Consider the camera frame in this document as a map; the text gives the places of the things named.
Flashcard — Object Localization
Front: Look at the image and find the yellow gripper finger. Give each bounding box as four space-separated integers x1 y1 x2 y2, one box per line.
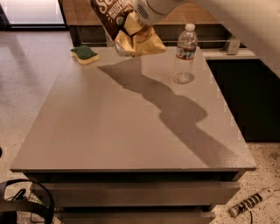
124 11 144 36

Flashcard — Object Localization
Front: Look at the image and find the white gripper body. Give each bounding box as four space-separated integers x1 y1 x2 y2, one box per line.
133 0 187 25

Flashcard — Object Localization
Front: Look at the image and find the brown yellow chip bag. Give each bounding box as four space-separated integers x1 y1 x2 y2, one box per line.
89 0 166 57

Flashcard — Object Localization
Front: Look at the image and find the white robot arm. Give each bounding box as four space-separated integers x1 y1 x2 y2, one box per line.
132 0 280 77

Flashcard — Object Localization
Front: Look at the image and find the green yellow sponge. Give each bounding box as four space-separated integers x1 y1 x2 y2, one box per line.
71 45 99 65

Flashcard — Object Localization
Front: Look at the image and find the clear plastic water bottle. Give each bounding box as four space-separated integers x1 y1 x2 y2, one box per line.
172 24 198 84

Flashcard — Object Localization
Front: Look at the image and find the upper grey drawer front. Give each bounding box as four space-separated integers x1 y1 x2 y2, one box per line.
31 182 240 207

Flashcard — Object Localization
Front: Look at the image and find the grey drawer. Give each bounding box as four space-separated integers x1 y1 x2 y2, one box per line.
31 182 240 207
59 212 215 224

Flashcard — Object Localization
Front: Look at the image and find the lower grey drawer front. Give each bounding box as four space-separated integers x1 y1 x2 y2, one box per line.
59 212 215 224

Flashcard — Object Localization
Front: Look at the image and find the right metal bracket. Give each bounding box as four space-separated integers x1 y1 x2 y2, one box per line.
224 35 241 55

